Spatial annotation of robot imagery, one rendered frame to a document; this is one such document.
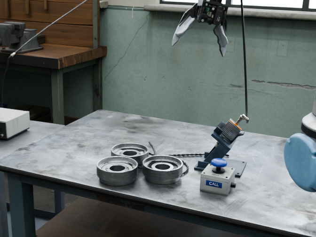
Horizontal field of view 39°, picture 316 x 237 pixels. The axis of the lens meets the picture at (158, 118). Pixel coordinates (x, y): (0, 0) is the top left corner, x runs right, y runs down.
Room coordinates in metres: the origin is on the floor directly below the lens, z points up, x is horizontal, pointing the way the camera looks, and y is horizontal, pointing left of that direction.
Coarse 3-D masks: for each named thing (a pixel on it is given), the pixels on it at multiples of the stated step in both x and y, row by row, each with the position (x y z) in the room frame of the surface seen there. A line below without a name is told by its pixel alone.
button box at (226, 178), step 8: (208, 168) 1.02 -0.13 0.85; (224, 168) 1.03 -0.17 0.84; (232, 168) 1.03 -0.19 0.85; (200, 176) 0.99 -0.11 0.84; (208, 176) 0.98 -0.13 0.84; (216, 176) 0.98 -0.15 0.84; (224, 176) 0.98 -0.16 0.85; (232, 176) 1.00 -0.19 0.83; (200, 184) 0.99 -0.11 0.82; (208, 184) 0.98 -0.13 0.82; (216, 184) 0.97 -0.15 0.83; (224, 184) 0.97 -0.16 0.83; (232, 184) 0.99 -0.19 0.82; (216, 192) 0.97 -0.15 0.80; (224, 192) 0.97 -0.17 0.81
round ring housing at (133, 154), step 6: (120, 144) 1.19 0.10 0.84; (126, 144) 1.19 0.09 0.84; (132, 144) 1.20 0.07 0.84; (138, 144) 1.19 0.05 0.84; (114, 150) 1.16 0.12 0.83; (126, 150) 1.16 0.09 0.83; (132, 150) 1.17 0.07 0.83; (144, 150) 1.17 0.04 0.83; (126, 156) 1.10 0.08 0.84; (132, 156) 1.10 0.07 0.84; (138, 156) 1.10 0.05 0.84; (144, 156) 1.12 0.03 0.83; (138, 162) 1.10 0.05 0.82
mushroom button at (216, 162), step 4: (212, 160) 1.01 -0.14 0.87; (216, 160) 1.00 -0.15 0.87; (220, 160) 1.00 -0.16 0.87; (224, 160) 1.01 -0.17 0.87; (212, 164) 1.00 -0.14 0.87; (216, 164) 0.99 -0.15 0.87; (220, 164) 0.99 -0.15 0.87; (224, 164) 0.99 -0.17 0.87; (216, 168) 1.01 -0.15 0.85; (220, 168) 1.00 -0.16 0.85
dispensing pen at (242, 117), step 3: (243, 114) 1.13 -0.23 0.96; (240, 117) 1.12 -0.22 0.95; (243, 117) 1.12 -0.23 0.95; (246, 117) 1.12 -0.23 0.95; (231, 120) 1.14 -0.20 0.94; (237, 120) 1.13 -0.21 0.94; (240, 120) 1.12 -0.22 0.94; (243, 120) 1.12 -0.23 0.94; (246, 120) 1.12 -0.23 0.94; (237, 123) 1.13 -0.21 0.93; (240, 126) 1.14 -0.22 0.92; (216, 144) 1.14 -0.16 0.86; (213, 147) 1.15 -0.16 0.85
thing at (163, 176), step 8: (144, 160) 1.07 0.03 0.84; (152, 160) 1.10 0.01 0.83; (160, 160) 1.10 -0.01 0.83; (168, 160) 1.10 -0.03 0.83; (176, 160) 1.09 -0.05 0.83; (144, 168) 1.03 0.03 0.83; (160, 168) 1.08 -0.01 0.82; (168, 168) 1.07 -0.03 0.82; (176, 168) 1.02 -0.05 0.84; (144, 176) 1.06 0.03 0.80; (152, 176) 1.01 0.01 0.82; (160, 176) 1.01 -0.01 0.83; (168, 176) 1.01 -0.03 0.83; (176, 176) 1.02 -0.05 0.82
